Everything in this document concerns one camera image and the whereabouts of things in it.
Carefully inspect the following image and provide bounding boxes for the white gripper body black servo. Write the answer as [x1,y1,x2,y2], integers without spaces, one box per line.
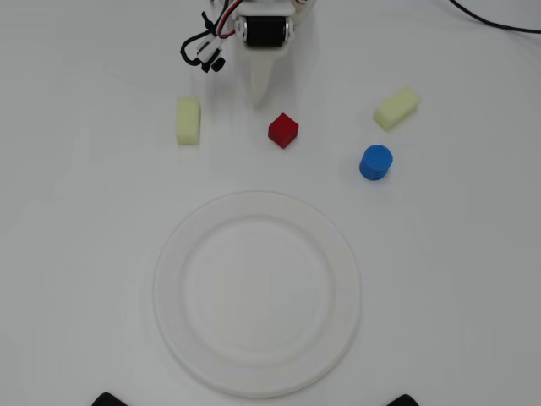
[234,11,298,57]

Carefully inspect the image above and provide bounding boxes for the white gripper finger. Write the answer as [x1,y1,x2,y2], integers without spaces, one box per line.
[243,47,280,109]

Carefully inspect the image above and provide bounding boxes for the blue cylinder block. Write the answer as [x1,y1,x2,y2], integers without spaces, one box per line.
[358,144,394,183]

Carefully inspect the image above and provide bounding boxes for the red cube block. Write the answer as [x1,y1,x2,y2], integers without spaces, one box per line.
[267,112,300,151]

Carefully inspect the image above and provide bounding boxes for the pale yellow sponge block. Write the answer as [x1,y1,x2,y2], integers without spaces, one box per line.
[175,96,202,146]
[372,85,422,132]

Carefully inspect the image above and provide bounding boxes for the white paper plate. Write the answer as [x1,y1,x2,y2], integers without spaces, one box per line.
[151,189,363,399]

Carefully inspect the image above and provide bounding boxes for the black stand foot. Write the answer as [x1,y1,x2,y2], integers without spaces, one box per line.
[385,392,426,406]
[91,392,130,406]

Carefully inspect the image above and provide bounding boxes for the red and white servo wires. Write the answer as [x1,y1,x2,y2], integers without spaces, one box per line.
[210,0,245,41]

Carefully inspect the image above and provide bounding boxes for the small black gripper camera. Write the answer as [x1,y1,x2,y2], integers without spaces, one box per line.
[196,36,227,74]

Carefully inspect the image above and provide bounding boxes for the thin black cable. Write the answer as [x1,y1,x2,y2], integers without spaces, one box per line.
[449,0,541,35]

